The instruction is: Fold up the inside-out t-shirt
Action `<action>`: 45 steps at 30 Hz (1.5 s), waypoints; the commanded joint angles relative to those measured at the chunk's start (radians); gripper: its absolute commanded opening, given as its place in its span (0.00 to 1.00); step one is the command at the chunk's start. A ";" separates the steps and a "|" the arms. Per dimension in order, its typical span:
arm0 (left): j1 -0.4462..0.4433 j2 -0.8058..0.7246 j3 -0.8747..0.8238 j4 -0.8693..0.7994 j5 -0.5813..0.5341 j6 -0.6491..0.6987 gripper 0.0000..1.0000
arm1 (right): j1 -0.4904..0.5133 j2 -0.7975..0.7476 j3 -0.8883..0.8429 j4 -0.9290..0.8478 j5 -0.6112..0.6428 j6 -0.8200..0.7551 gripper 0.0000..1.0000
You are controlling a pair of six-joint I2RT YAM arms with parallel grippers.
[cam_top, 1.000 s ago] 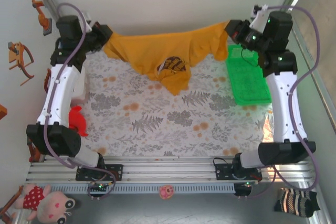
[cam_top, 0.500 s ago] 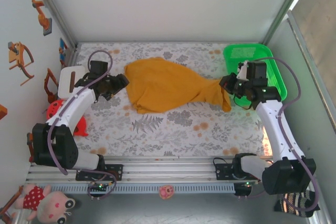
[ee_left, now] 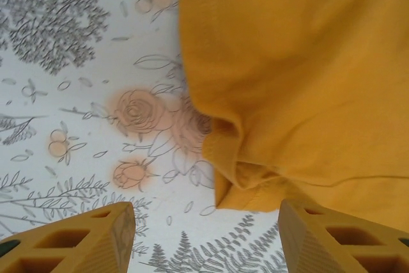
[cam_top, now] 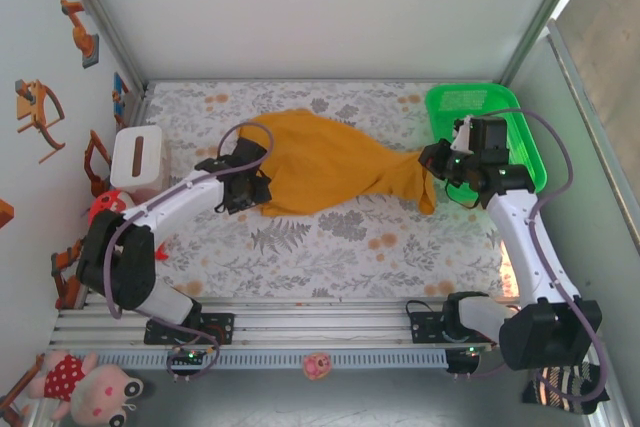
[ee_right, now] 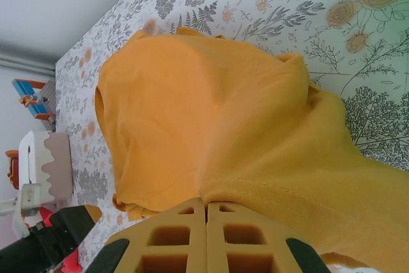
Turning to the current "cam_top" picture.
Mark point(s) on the yellow t-shirt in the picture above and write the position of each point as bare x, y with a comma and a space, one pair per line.
325, 162

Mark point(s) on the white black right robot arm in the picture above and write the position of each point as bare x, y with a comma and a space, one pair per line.
520, 247

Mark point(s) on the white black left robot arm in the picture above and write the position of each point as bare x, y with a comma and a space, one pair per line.
180, 204

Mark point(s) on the green plastic basket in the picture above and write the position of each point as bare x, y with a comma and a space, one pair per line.
450, 102

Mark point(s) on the floral table mat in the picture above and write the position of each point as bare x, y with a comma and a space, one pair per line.
300, 257

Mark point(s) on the white tissue box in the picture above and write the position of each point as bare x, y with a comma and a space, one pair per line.
135, 157

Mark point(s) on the red shark plush toy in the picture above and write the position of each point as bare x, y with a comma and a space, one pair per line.
107, 202

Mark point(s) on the small circuit board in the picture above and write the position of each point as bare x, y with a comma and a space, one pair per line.
189, 357
465, 359

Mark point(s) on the small pink round toy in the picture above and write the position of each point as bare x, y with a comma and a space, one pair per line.
316, 366

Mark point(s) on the black white striped sock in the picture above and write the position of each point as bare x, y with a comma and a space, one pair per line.
580, 392

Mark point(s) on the pink frog plush toy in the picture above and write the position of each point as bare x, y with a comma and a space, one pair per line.
95, 392

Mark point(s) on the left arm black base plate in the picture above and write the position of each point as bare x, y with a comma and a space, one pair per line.
220, 328

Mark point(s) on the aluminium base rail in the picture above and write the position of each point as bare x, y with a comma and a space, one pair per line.
320, 327

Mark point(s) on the blue orange wall sticker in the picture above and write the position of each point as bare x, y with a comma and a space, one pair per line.
120, 92

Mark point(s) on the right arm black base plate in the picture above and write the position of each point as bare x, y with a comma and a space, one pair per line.
425, 328

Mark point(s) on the aluminium frame post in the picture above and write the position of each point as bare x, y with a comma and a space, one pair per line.
545, 12
100, 12

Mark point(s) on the orange grey gripper wall sticker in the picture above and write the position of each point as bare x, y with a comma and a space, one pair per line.
35, 107

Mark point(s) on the orange block wall sticker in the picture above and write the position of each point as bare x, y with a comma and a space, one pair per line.
5, 214

